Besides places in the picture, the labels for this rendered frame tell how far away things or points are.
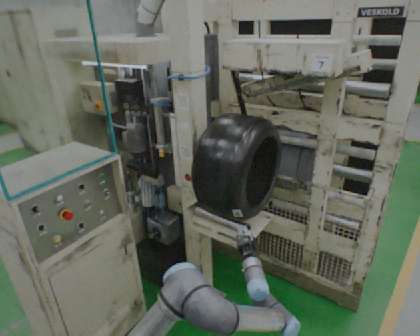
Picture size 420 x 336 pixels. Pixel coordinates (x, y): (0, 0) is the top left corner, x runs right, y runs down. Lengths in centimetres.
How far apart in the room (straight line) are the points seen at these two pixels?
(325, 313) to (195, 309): 169
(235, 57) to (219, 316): 126
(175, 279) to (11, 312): 201
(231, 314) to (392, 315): 185
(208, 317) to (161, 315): 16
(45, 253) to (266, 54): 142
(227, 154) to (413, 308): 190
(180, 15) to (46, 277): 135
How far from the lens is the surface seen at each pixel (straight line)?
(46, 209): 159
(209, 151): 146
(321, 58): 156
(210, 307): 95
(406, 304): 282
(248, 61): 171
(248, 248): 134
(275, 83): 181
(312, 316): 250
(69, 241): 172
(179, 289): 100
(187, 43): 158
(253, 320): 108
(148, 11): 213
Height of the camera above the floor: 190
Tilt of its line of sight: 26 degrees down
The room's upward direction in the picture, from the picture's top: 2 degrees counter-clockwise
